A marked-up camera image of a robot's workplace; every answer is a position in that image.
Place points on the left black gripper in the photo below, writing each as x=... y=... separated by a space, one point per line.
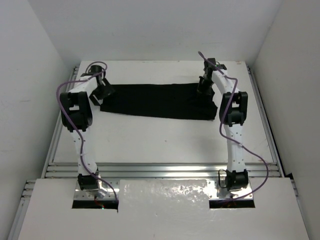
x=103 y=90

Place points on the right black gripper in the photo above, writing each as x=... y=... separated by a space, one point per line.
x=201 y=90

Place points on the black t shirt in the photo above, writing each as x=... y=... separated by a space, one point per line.
x=170 y=101

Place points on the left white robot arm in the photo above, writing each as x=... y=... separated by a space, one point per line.
x=77 y=108

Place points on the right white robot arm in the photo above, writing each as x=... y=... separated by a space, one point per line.
x=232 y=116

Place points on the white front cover panel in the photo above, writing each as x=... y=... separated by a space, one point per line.
x=162 y=210

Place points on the aluminium front rail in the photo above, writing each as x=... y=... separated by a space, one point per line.
x=141 y=170

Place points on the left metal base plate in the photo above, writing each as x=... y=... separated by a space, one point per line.
x=102 y=193

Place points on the metal base plate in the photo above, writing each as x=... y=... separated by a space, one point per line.
x=217 y=193
x=102 y=193

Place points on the aluminium right side rail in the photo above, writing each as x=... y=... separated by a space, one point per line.
x=268 y=131

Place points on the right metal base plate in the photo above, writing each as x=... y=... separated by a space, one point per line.
x=217 y=193

